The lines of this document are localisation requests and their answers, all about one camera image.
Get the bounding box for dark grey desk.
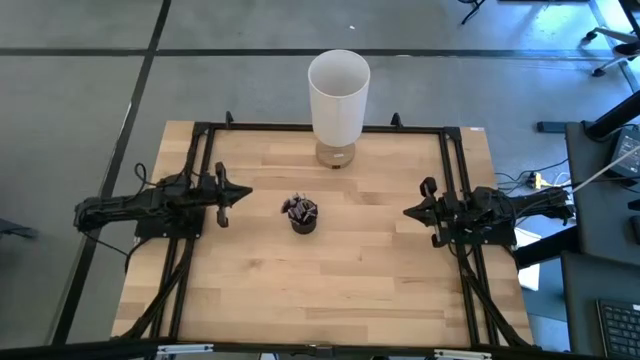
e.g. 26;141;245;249
564;121;640;267
559;249;640;357

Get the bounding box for dark floor object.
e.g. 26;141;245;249
0;217;39;241

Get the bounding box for black aluminium table frame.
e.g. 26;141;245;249
112;111;537;360

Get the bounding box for black floor cables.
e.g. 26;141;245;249
493;158;572;197

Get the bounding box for silver frame bracket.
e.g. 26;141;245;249
156;343;215;357
433;349;494;360

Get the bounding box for black mesh pen cup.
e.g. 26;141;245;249
279;192;320;236

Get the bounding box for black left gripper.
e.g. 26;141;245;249
199;161;254;229

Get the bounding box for white shade wooden base lamp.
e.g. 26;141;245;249
306;48;372;171

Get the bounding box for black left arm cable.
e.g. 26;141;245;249
132;161;167;190

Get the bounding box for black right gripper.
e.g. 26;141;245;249
403;175;457;249

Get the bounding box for white cable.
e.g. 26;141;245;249
571;143;640;195

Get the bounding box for black keyboard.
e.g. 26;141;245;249
596;298;640;359

